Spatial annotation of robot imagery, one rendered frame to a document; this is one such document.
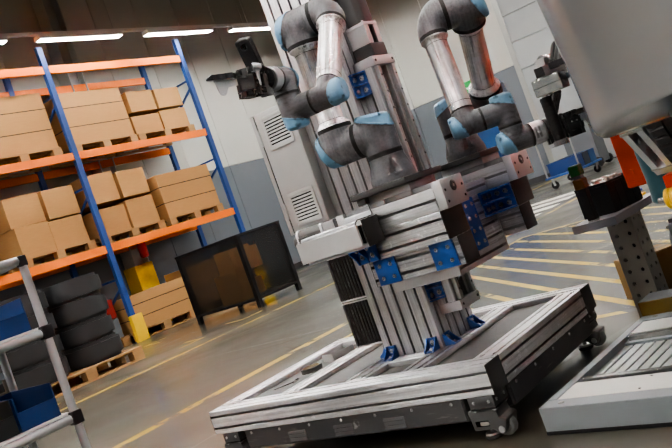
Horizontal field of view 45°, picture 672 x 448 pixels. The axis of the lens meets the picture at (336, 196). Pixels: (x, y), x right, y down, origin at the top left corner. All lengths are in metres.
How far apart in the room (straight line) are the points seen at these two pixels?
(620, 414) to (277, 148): 1.49
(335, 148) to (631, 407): 1.16
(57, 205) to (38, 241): 0.64
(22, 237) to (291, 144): 9.25
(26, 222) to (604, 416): 10.44
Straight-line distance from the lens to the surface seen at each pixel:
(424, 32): 2.73
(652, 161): 2.38
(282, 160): 2.99
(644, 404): 2.26
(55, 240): 12.24
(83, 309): 9.21
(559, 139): 2.43
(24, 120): 12.55
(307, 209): 2.95
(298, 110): 2.39
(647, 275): 3.20
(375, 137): 2.56
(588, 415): 2.34
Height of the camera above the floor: 0.78
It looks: 1 degrees up
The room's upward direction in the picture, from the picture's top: 20 degrees counter-clockwise
